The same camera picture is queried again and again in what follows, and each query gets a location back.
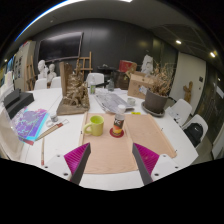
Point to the white shelf unit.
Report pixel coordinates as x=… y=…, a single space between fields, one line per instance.
x=23 y=63

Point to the white-capped clear drink bottle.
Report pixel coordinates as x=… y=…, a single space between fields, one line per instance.
x=118 y=123

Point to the large ceiling light panel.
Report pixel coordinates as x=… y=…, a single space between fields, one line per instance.
x=53 y=10

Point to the brown carved wooden sculpture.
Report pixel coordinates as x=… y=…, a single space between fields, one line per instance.
x=75 y=95

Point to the red box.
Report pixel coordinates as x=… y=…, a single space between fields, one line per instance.
x=126 y=66

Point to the white plaster bust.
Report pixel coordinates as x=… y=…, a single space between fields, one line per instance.
x=42 y=68
x=52 y=70

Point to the grey plant saucer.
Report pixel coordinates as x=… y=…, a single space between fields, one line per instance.
x=151 y=114

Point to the white papers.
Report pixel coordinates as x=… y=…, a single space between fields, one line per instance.
x=175 y=116

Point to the small paint jar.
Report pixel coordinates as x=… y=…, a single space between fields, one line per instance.
x=53 y=117

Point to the wooden easel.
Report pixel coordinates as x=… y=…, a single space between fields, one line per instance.
x=30 y=73
x=85 y=63

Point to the white plaster figure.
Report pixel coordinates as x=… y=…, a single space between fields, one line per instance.
x=147 y=64

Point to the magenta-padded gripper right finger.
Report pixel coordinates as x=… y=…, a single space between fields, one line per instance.
x=148 y=160

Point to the black flat cases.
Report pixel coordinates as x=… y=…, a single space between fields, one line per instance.
x=16 y=101

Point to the black backpack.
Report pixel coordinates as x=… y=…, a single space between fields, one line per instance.
x=194 y=134

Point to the grey printed newspaper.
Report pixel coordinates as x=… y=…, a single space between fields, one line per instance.
x=111 y=101

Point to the brown cardboard box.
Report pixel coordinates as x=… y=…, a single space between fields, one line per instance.
x=137 y=85

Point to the wooden paint brushes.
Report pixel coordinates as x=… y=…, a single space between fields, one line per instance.
x=51 y=130

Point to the small yellow note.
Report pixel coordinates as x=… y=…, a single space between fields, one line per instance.
x=136 y=113

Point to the yellow-green ceramic mug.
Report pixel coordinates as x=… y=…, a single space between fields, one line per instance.
x=95 y=126

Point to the white canvas panel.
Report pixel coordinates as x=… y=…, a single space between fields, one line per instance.
x=7 y=136

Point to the wooden wall figure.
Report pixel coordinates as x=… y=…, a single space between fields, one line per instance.
x=188 y=91

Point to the white green spray bottle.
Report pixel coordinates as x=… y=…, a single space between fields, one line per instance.
x=92 y=87

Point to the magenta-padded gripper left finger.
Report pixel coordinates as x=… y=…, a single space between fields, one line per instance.
x=75 y=160

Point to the small grey bottle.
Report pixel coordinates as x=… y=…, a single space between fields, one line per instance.
x=111 y=86

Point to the white plastic chair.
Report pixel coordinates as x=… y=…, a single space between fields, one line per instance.
x=199 y=119
x=56 y=82
x=183 y=108
x=40 y=84
x=96 y=79

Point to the red pencil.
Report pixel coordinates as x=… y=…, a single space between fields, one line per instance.
x=42 y=151

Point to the black wall screen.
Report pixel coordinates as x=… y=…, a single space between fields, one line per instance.
x=60 y=46

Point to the dried plant in dark pot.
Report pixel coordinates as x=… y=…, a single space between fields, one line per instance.
x=155 y=101

